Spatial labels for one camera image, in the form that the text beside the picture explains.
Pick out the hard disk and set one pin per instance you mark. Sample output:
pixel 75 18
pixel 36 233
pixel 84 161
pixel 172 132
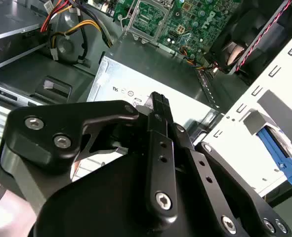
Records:
pixel 279 158

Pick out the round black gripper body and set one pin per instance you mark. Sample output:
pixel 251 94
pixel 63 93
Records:
pixel 98 209

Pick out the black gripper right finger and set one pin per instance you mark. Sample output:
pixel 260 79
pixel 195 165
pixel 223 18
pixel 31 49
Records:
pixel 210 177

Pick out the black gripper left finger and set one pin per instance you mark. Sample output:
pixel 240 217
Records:
pixel 37 138

